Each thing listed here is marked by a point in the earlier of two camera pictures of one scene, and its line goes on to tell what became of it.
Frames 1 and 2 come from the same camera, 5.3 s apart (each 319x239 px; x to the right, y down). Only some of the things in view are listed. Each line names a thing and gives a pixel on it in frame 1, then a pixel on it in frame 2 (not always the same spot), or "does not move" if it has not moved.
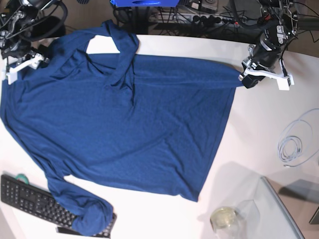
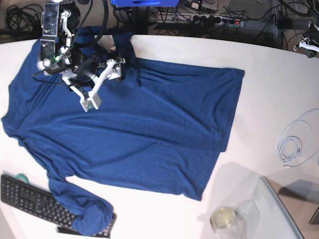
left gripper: x=42 y=50 → x=86 y=69
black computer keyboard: x=38 y=202 does not move
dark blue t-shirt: x=154 y=122 does not move
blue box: x=141 y=3 does not move
